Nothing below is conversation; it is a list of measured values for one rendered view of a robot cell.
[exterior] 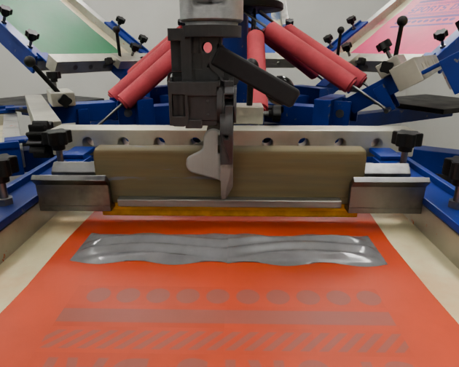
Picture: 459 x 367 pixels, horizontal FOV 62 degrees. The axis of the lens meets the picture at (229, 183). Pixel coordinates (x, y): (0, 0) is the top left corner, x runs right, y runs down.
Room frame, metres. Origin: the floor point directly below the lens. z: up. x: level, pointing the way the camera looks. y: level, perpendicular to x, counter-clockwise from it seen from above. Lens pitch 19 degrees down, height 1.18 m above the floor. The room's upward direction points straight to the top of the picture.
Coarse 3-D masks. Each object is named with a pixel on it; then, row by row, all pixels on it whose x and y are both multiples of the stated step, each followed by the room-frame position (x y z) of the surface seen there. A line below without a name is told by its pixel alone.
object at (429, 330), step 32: (256, 224) 0.47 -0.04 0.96; (288, 224) 0.47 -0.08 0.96; (320, 224) 0.47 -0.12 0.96; (352, 224) 0.47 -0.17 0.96; (384, 256) 0.39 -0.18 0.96; (384, 288) 0.32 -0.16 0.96; (416, 288) 0.32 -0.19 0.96; (416, 320) 0.28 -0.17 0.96; (448, 320) 0.28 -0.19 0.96; (416, 352) 0.24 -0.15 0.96; (448, 352) 0.24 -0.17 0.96
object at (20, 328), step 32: (96, 224) 0.47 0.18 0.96; (128, 224) 0.47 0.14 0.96; (160, 224) 0.47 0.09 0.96; (192, 224) 0.47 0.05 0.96; (224, 224) 0.47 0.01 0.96; (64, 256) 0.39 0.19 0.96; (32, 288) 0.32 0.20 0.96; (64, 288) 0.32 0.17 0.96; (0, 320) 0.28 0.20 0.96; (32, 320) 0.28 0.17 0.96; (0, 352) 0.24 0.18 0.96; (32, 352) 0.24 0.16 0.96
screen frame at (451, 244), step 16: (32, 208) 0.45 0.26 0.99; (16, 224) 0.41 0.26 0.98; (32, 224) 0.45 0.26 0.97; (416, 224) 0.47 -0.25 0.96; (432, 224) 0.43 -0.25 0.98; (0, 240) 0.38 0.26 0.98; (16, 240) 0.41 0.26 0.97; (432, 240) 0.42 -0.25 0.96; (448, 240) 0.39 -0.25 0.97; (0, 256) 0.37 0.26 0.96; (448, 256) 0.38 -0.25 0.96
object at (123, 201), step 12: (120, 204) 0.47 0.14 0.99; (132, 204) 0.47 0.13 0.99; (144, 204) 0.46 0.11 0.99; (156, 204) 0.46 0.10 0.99; (168, 204) 0.46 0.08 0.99; (180, 204) 0.46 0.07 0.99; (192, 204) 0.46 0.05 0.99; (204, 204) 0.46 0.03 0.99; (216, 204) 0.46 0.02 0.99; (228, 204) 0.46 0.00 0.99; (240, 204) 0.46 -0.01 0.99; (252, 204) 0.46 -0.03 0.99; (264, 204) 0.46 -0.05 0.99; (276, 204) 0.46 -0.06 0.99; (288, 204) 0.46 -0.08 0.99; (300, 204) 0.46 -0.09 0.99; (312, 204) 0.46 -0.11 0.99; (324, 204) 0.46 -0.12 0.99; (336, 204) 0.46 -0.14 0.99
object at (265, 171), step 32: (96, 160) 0.48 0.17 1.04; (128, 160) 0.48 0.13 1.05; (160, 160) 0.48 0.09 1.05; (256, 160) 0.48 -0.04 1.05; (288, 160) 0.47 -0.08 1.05; (320, 160) 0.47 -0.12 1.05; (352, 160) 0.47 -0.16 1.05; (128, 192) 0.48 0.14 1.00; (160, 192) 0.48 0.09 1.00; (192, 192) 0.48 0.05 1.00; (256, 192) 0.48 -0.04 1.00; (288, 192) 0.47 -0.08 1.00; (320, 192) 0.47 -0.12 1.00
